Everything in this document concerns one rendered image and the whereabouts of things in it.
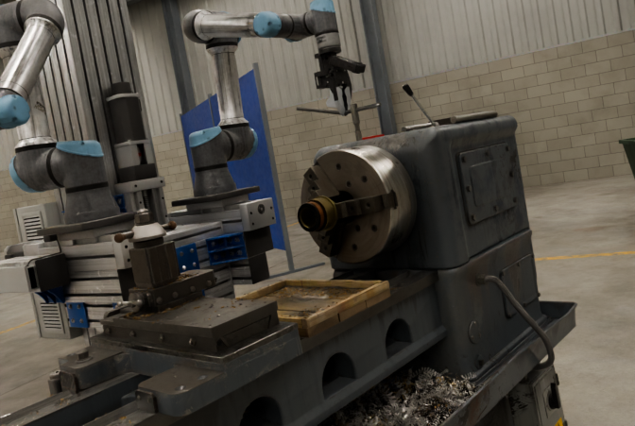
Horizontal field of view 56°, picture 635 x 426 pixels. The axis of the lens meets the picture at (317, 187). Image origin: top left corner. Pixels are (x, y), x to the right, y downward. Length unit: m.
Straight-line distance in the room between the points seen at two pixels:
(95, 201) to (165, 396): 0.84
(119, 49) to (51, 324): 0.97
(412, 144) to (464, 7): 10.38
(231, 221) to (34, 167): 0.63
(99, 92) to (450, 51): 10.29
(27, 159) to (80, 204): 0.21
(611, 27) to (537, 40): 1.20
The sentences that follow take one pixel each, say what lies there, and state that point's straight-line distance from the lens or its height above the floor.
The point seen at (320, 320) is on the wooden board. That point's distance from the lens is 1.28.
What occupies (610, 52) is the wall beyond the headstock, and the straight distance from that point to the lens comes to 11.54.
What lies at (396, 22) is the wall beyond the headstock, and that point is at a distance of 12.34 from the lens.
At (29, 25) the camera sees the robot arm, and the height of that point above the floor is 1.70.
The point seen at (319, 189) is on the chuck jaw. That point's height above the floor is 1.14.
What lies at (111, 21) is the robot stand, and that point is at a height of 1.79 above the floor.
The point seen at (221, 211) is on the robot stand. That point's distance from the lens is 2.04.
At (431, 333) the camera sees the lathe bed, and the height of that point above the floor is 0.71.
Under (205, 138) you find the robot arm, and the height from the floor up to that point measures 1.36.
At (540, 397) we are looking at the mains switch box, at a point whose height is 0.39.
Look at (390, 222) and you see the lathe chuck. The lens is 1.54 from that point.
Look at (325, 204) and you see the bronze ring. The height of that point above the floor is 1.11.
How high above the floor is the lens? 1.23
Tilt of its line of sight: 3 degrees down
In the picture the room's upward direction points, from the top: 10 degrees counter-clockwise
